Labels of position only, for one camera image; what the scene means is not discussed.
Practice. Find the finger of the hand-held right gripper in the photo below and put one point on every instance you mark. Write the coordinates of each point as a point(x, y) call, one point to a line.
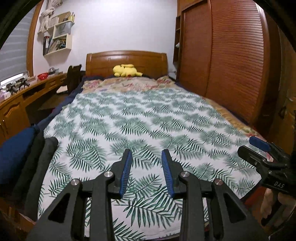
point(259, 141)
point(249, 154)

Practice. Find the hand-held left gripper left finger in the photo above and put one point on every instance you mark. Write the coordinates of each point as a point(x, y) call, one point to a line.
point(126, 171)

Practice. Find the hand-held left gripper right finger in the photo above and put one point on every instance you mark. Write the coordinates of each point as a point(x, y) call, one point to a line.
point(167, 171)

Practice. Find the person's right hand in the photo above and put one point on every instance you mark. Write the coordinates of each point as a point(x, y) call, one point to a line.
point(266, 204)

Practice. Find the leaf print bed sheet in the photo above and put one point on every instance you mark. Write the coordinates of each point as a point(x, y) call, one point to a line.
point(143, 120)

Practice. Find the brown wooden door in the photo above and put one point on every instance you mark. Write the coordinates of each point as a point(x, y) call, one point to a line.
point(285, 81)

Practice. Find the dark grey folded cloth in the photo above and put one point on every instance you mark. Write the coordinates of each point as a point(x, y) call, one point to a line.
point(44, 176)

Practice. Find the floral blanket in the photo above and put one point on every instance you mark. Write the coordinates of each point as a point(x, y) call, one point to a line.
point(129, 83)

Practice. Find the wooden louvred wardrobe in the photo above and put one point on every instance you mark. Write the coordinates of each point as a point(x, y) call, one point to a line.
point(226, 58)

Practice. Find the dark navy mattress sheet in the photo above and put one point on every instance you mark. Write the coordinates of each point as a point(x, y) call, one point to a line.
point(55, 111)

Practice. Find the black folded cloth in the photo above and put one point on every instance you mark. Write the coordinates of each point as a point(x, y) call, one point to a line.
point(30, 166)

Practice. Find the yellow plush toy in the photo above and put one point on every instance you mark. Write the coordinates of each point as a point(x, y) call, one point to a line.
point(126, 70)

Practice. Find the dark wooden chair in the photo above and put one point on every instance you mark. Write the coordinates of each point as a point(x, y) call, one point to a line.
point(73, 77)

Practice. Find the wooden bed headboard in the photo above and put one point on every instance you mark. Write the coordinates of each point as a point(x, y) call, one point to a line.
point(138, 60)

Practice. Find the metal kettle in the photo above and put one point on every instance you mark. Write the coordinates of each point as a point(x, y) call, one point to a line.
point(53, 71)

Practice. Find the white round ornament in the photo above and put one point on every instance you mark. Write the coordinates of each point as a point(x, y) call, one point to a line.
point(177, 45)

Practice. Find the red bowl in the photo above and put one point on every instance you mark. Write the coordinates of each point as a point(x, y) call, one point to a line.
point(43, 76)

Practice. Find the wooden desk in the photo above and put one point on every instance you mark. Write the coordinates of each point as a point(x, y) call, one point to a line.
point(13, 111)

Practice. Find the black gadget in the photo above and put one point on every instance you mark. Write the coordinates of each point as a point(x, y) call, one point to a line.
point(12, 88)
point(23, 83)

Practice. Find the pink tissue box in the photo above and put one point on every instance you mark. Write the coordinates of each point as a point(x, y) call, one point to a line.
point(4, 95)

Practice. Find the black binder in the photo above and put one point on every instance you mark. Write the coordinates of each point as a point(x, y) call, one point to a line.
point(45, 45)

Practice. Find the grey storage box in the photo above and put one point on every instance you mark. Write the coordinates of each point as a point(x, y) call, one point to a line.
point(62, 29)

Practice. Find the grey window blind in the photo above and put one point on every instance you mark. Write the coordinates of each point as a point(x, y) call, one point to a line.
point(13, 55)

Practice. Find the tied beige curtain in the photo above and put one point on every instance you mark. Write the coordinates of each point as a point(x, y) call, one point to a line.
point(47, 16)

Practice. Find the white wall shelf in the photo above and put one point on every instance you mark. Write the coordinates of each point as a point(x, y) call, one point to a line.
point(69, 42)

